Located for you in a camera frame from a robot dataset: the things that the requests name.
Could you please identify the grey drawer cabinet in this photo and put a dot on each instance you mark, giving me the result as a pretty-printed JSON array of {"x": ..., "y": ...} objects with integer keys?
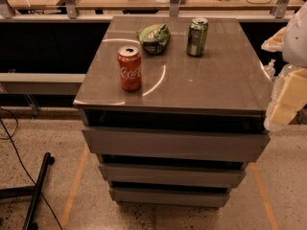
[{"x": 187, "y": 135}]

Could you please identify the red coke can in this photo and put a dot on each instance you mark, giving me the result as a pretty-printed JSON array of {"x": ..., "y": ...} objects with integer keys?
[{"x": 129, "y": 60}]

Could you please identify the clear sanitizer bottle left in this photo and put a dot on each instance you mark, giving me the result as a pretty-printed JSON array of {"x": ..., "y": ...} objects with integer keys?
[{"x": 269, "y": 68}]

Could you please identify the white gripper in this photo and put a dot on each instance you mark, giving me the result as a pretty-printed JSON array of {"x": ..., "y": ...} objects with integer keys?
[{"x": 296, "y": 41}]

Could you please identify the clear sanitizer bottle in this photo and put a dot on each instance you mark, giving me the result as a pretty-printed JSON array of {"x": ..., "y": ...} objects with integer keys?
[
  {"x": 285, "y": 70},
  {"x": 269, "y": 68}
]

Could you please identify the green chip bag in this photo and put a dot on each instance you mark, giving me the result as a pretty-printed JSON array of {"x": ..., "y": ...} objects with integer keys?
[{"x": 154, "y": 38}]

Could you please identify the black stand leg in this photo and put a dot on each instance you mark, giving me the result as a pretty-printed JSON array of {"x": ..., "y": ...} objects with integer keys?
[{"x": 34, "y": 191}]

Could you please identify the green soda can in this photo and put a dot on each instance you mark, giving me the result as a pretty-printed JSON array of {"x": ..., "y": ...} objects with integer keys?
[{"x": 197, "y": 35}]

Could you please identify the clear sanitizer bottle right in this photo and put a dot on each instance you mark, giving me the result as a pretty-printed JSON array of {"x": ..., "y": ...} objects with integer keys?
[{"x": 285, "y": 70}]

